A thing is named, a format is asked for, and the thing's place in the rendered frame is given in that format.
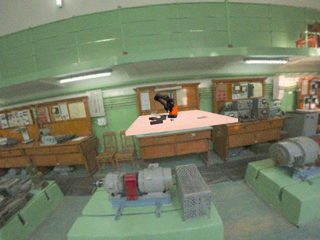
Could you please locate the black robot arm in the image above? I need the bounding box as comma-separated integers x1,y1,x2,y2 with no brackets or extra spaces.
154,94,174,112

